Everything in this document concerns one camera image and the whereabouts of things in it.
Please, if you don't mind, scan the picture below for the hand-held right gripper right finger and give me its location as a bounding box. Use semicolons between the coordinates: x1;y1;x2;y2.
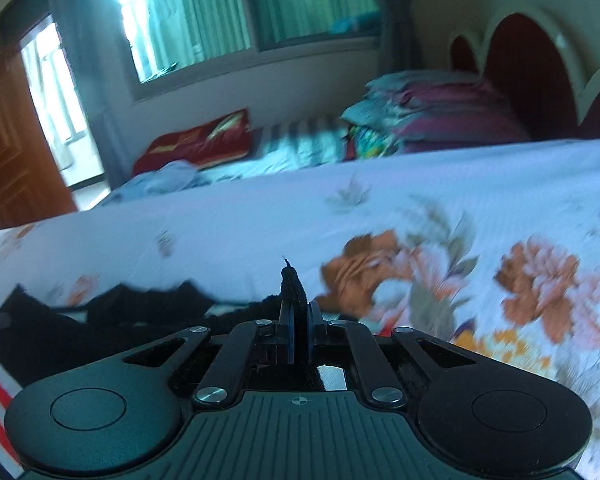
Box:
307;300;478;403

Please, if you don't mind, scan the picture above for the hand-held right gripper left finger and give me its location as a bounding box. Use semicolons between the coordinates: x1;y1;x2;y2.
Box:
122;300;297;407

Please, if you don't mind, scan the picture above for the stack of folded quilts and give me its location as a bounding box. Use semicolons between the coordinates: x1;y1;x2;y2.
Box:
340;71;531;161

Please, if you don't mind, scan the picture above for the floral white bedspread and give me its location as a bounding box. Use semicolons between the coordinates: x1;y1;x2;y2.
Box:
0;137;600;480

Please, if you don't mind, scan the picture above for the sliding glass window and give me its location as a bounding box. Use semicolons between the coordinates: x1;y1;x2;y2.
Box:
107;0;386;103

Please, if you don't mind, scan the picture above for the red patterned pillow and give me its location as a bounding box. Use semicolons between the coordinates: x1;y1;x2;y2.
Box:
132;108;253;176

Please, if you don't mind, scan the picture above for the grey curtain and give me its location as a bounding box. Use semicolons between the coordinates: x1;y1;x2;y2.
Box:
45;0;146;191
362;0;416;73

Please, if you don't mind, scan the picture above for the striped pillow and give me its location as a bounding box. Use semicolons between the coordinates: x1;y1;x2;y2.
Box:
200;112;351;178

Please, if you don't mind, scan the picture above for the light blue cloth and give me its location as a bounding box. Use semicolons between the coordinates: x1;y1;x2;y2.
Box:
100;160;201;206

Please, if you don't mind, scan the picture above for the brown wooden door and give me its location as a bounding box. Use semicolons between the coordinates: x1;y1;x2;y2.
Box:
0;52;78;231

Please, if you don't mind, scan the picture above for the red and white headboard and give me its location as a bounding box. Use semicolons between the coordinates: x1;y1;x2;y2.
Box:
449;2;600;141

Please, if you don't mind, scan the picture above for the striped cartoon sweater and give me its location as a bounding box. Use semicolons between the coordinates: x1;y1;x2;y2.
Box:
0;256;426;478

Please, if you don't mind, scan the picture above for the teal cloth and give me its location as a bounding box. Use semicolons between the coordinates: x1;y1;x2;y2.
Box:
330;15;381;34

